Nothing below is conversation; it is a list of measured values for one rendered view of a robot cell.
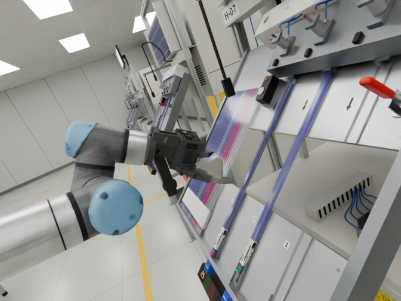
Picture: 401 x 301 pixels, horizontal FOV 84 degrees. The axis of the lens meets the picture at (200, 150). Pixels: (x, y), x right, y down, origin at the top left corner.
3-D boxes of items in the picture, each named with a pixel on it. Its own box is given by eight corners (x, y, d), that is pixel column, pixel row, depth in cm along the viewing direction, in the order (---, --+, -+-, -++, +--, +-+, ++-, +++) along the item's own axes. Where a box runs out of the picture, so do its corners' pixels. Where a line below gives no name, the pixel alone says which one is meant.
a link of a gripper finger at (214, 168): (238, 169, 47) (199, 151, 48) (229, 192, 49) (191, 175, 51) (241, 163, 49) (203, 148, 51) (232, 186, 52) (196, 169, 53)
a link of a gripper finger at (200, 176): (209, 179, 48) (173, 163, 50) (207, 185, 48) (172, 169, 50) (215, 171, 52) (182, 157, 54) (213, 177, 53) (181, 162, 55)
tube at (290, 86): (215, 257, 60) (212, 255, 59) (213, 253, 61) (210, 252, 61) (294, 84, 59) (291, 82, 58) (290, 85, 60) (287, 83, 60)
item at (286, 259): (308, 379, 34) (293, 380, 32) (186, 205, 95) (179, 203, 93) (361, 266, 33) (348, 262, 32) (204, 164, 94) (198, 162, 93)
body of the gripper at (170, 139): (207, 144, 49) (153, 135, 44) (196, 177, 52) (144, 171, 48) (198, 132, 55) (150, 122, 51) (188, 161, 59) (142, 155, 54)
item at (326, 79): (242, 274, 50) (237, 273, 49) (239, 270, 51) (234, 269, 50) (337, 65, 49) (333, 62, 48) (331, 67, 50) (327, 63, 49)
